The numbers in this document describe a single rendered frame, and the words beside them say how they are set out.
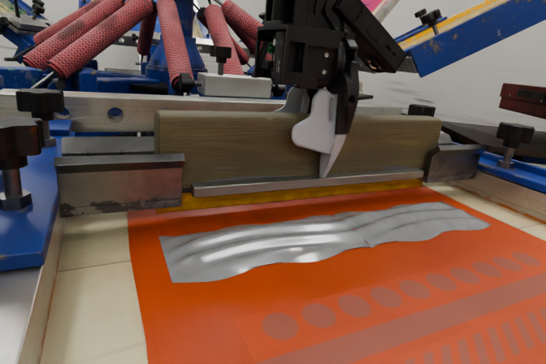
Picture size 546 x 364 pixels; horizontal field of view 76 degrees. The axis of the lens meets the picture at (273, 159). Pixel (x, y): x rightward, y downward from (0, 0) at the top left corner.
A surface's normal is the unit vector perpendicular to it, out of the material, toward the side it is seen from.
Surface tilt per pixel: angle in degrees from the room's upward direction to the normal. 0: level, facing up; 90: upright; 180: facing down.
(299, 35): 90
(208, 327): 0
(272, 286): 0
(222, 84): 90
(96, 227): 0
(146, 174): 90
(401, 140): 90
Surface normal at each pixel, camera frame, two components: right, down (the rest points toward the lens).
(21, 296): 0.10, -0.96
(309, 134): 0.43, 0.15
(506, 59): -0.90, 0.04
